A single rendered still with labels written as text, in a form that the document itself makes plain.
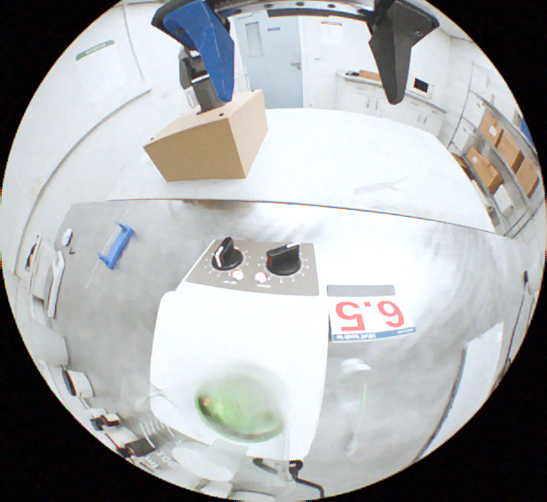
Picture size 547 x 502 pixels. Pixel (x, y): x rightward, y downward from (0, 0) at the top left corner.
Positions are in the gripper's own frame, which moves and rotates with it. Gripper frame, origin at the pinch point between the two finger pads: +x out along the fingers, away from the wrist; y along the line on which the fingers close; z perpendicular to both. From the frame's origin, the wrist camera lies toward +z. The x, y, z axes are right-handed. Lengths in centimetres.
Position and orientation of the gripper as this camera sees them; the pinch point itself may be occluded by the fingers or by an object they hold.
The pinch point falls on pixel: (307, 42)
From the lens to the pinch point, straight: 11.1
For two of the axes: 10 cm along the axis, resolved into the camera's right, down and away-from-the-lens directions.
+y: 9.9, 0.2, -1.5
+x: 0.4, 9.2, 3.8
